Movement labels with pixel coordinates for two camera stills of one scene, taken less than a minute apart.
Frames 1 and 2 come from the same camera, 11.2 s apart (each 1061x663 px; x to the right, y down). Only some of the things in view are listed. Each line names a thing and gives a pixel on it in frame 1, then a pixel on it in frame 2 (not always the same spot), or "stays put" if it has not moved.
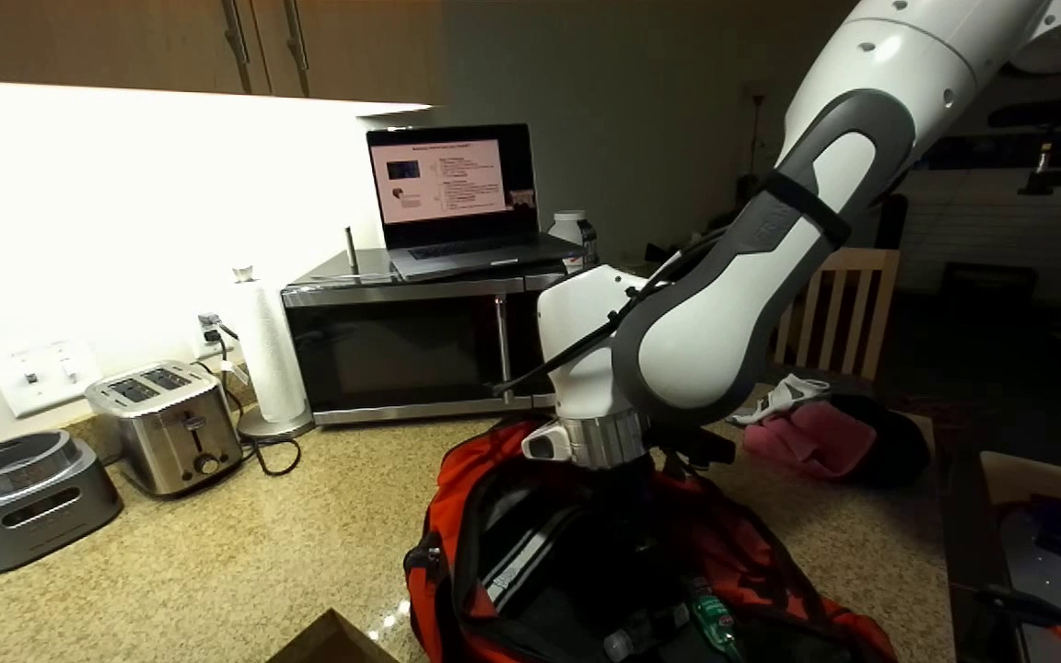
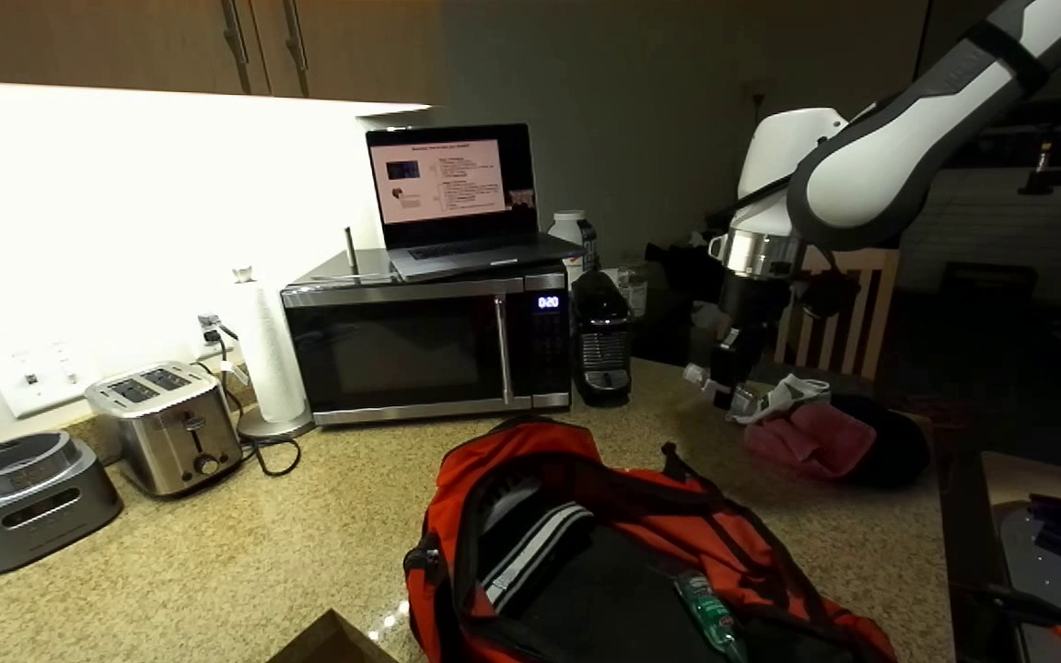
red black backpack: x=520 y=557 stays put
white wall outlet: x=41 y=372 stays put
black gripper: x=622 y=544 → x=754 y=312
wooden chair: x=834 y=323 stays put
